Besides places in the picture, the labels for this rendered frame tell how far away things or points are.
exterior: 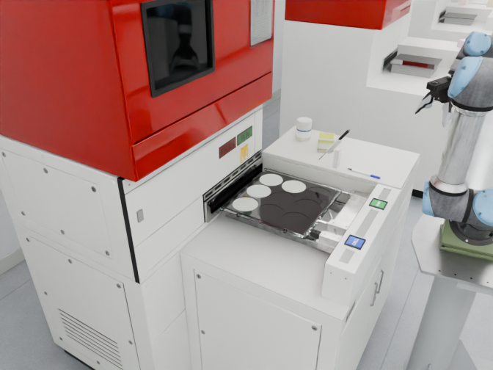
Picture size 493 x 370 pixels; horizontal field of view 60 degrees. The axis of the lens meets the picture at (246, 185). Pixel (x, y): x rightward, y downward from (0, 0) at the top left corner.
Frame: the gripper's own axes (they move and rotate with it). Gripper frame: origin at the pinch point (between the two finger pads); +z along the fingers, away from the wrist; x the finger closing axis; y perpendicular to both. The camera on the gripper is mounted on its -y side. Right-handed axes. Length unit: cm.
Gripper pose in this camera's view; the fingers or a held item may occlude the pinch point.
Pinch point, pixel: (427, 120)
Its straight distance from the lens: 184.2
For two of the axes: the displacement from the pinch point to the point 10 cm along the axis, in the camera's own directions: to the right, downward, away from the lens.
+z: -4.0, 8.7, 3.0
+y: 8.1, 1.8, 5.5
